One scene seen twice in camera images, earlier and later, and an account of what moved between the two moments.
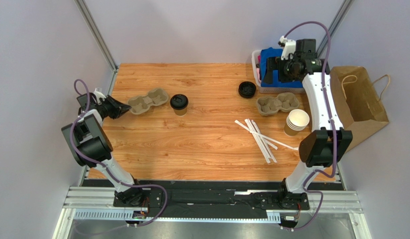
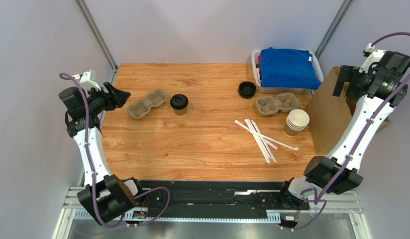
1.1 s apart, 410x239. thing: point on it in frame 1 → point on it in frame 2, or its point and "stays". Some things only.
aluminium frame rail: [96, 202] stays
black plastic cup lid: [179, 101] stays
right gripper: [276, 66] → [349, 76]
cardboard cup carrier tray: [268, 106] stays
